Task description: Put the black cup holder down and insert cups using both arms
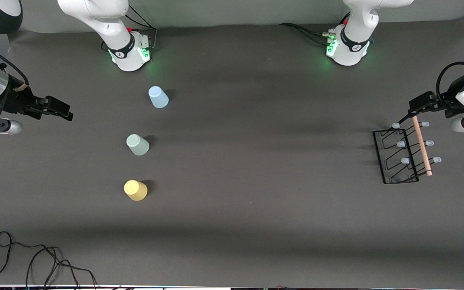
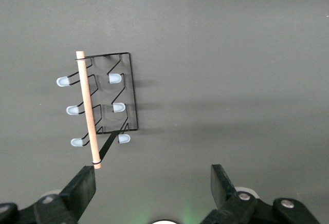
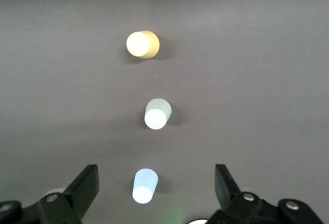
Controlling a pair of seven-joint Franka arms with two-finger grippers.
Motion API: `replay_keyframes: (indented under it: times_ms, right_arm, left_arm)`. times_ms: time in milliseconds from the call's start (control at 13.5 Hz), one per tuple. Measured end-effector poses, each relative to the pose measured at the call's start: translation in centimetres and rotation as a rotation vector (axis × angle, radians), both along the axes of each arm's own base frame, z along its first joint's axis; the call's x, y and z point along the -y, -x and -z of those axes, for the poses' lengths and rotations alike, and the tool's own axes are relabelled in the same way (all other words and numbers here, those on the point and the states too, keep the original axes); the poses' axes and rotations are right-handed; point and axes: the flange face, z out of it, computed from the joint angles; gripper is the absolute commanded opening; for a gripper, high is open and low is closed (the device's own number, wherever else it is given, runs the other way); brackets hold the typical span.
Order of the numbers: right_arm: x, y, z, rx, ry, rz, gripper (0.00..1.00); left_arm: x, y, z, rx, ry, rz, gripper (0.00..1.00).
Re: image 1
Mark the yellow plastic cup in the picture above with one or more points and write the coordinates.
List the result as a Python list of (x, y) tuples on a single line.
[(136, 191)]

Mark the pale green plastic cup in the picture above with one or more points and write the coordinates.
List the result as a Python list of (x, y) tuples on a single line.
[(138, 146)]

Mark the light blue plastic cup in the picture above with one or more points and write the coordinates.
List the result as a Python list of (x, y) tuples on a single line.
[(158, 98)]

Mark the dark grey table mat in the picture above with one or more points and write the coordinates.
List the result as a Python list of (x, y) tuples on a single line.
[(256, 201)]

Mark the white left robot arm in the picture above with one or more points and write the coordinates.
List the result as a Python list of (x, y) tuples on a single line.
[(353, 44)]

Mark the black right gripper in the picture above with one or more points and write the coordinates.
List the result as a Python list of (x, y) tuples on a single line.
[(17, 101)]

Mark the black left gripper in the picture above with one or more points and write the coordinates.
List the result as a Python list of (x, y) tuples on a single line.
[(444, 103)]

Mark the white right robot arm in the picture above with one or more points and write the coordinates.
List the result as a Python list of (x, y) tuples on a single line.
[(121, 42)]

